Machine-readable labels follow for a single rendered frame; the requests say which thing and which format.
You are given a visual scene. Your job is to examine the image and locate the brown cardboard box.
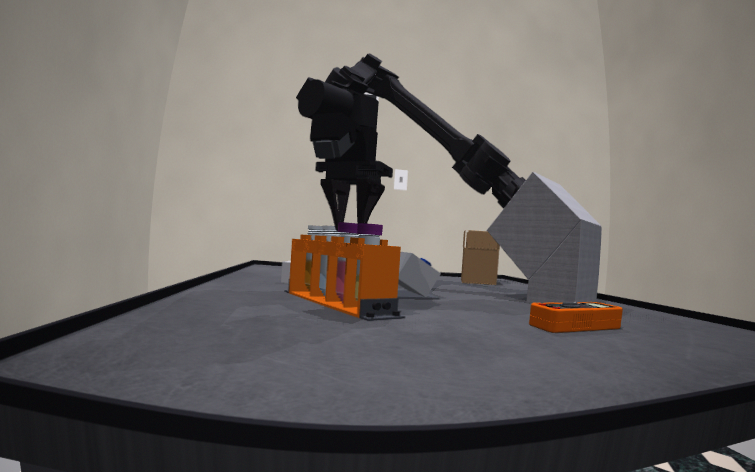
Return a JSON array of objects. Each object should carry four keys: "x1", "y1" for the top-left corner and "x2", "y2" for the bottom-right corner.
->
[{"x1": 461, "y1": 230, "x2": 500, "y2": 285}]

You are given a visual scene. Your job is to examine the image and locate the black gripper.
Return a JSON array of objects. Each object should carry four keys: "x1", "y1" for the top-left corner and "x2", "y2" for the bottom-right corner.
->
[{"x1": 315, "y1": 161, "x2": 393, "y2": 231}]

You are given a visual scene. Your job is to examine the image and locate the black table edge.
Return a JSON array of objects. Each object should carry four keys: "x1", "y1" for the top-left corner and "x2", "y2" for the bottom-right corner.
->
[{"x1": 0, "y1": 260, "x2": 755, "y2": 454}]

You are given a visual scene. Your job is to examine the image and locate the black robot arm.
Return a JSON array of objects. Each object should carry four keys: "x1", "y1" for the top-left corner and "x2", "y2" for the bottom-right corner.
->
[{"x1": 296, "y1": 54, "x2": 525, "y2": 209}]

